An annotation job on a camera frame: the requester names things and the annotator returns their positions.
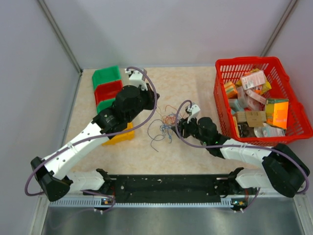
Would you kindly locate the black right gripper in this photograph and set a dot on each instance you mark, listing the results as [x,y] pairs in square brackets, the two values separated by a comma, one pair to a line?
[184,126]

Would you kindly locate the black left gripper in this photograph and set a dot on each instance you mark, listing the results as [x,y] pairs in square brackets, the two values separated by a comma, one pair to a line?
[150,95]

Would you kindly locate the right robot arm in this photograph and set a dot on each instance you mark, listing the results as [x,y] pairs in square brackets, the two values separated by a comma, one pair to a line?
[276,168]

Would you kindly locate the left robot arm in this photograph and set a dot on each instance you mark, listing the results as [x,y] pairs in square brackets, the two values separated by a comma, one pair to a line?
[53,172]

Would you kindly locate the yellow storage bin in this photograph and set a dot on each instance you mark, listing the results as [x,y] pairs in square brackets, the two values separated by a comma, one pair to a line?
[119,138]

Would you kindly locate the red storage bin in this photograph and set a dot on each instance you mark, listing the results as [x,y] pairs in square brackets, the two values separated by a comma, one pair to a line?
[107,91]

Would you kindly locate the far green storage bin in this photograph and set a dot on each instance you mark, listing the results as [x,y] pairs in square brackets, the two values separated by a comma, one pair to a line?
[106,75]

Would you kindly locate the green storage bin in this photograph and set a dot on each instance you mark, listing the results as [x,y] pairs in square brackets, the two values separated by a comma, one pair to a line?
[106,75]
[104,104]

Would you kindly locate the near green storage bin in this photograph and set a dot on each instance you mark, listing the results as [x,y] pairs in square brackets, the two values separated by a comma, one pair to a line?
[104,104]

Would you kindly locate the yellow Kamenoko sponge pack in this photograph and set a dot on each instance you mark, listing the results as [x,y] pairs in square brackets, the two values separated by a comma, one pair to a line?
[235,123]

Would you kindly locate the light blue sponge pack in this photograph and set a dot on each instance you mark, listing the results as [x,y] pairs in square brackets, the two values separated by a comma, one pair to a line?
[234,105]

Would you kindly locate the orange sponge box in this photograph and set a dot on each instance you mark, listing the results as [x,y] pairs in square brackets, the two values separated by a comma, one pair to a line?
[230,90]

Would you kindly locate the brown cardboard sponge pack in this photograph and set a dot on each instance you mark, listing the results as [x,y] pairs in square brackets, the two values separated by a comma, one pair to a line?
[252,118]

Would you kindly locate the white pink sponge pack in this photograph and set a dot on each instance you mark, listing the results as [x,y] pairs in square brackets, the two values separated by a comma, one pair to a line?
[253,80]

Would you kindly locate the white Kamenoko sponge pack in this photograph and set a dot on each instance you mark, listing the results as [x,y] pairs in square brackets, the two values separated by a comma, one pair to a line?
[256,96]

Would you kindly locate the yellow snack bag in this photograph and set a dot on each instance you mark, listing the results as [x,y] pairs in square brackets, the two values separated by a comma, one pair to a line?
[265,87]

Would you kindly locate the yellow green sponge box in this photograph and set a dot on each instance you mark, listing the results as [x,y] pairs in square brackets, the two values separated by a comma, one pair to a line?
[277,112]

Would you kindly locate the red plastic shopping basket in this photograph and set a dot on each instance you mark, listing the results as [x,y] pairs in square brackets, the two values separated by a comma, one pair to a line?
[298,124]

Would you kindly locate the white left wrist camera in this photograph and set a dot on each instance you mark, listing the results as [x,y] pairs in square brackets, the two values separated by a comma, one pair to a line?
[136,79]

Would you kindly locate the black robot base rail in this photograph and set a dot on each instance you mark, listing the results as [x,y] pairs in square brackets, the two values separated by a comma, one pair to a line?
[174,188]

